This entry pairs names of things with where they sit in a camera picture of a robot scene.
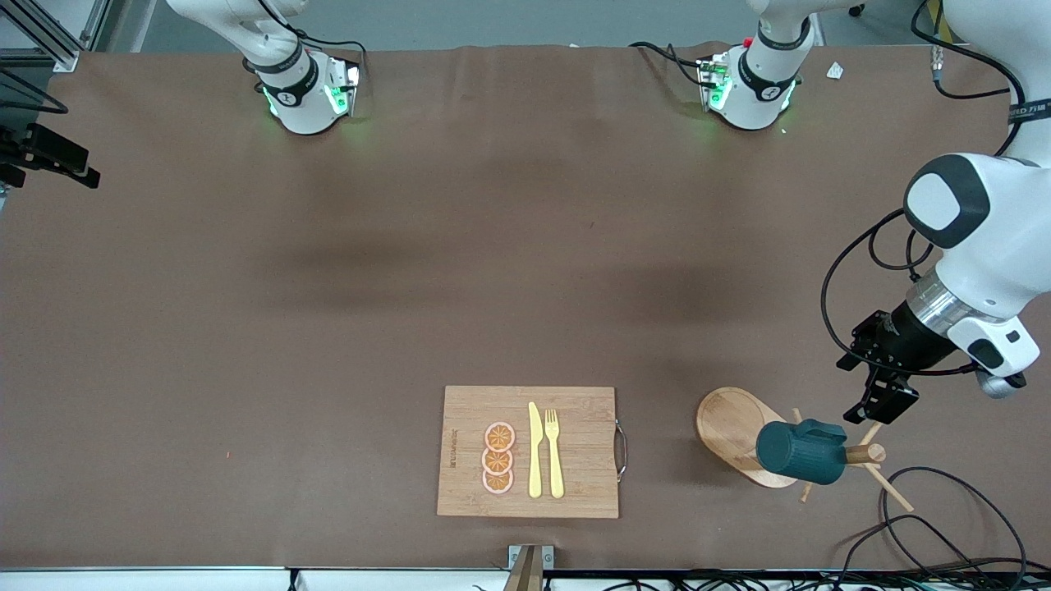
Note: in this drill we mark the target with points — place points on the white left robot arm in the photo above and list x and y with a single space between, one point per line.
993 246

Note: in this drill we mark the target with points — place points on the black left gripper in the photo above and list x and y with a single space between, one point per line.
913 338

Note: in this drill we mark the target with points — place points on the dark green ribbed cup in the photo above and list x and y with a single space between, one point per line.
800 453

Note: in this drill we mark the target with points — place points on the aluminium frame post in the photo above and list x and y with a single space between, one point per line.
57 53

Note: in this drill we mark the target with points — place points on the yellow plastic fork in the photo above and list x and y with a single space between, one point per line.
556 468

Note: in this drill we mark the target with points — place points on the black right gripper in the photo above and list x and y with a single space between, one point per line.
49 151

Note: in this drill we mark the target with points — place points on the bamboo cutting board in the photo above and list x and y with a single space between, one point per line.
575 492

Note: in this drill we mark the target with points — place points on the orange slice toy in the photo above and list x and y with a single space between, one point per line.
499 436

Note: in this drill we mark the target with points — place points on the white table edge rail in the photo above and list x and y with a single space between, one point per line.
164 581

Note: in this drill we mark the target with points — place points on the yellow plastic knife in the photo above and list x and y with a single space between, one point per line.
534 460

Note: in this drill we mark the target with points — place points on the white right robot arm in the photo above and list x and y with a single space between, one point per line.
300 107

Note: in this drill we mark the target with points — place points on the brown table cover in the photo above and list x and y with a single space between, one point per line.
246 410

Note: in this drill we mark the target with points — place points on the white paper scrap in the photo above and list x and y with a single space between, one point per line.
835 71

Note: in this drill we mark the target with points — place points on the wooden cup tree stand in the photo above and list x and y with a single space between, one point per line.
731 427

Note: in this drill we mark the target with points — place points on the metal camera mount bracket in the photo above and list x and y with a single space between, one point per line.
525 570

